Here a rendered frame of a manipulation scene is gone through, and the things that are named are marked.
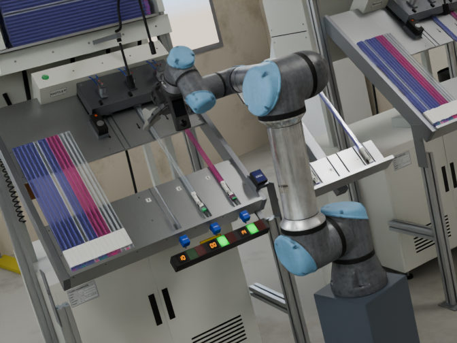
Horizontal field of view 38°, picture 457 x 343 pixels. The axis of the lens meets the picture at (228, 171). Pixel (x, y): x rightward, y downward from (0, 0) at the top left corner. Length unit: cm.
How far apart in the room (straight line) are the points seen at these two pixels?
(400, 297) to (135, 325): 100
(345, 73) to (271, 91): 427
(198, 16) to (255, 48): 75
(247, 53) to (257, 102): 512
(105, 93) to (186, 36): 389
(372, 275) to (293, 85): 55
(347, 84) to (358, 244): 410
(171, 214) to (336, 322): 63
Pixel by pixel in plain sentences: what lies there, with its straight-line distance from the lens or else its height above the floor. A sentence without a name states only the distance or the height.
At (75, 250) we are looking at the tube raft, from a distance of 201.
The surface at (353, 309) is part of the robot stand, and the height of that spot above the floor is 53.
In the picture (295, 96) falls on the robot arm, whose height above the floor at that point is 110.
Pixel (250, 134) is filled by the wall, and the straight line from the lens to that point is 660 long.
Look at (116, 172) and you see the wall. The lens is 571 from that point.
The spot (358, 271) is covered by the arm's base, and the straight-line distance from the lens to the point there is 176.
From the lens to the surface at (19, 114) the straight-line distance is 237.
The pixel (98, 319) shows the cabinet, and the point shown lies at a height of 44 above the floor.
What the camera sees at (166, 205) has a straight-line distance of 212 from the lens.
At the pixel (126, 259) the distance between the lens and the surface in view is 202.
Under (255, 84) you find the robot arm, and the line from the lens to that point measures 154.
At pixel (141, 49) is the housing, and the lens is 249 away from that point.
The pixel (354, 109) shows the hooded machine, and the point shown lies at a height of 29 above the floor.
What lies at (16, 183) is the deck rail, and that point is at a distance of 216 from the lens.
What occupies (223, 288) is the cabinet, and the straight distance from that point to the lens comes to 253.
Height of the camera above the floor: 131
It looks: 13 degrees down
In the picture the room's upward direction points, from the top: 14 degrees counter-clockwise
